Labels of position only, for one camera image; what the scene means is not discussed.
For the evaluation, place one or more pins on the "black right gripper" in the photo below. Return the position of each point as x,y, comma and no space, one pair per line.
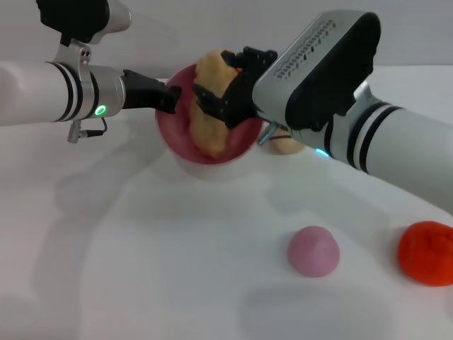
244,92

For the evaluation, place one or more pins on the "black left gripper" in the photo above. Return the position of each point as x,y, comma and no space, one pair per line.
141,92

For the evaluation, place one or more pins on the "pink plastic bowl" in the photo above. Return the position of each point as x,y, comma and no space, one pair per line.
177,138

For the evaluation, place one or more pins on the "long striped bread roll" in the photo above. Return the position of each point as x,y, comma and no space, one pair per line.
209,131

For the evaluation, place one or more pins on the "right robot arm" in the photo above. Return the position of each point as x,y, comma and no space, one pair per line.
407,148

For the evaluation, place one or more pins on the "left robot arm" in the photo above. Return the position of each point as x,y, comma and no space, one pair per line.
35,92

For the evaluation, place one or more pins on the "beige round bun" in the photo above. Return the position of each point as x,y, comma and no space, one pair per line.
286,146

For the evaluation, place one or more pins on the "pink round bun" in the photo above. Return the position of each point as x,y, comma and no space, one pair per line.
313,253

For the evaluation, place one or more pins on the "orange-red round bun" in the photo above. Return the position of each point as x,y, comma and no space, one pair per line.
428,253

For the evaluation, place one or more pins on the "right wrist camera housing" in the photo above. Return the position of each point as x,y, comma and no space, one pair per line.
318,71

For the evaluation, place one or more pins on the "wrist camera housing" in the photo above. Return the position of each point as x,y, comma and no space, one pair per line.
318,71
78,17

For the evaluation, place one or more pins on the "left wrist camera housing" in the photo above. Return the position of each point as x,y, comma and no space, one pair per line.
78,17

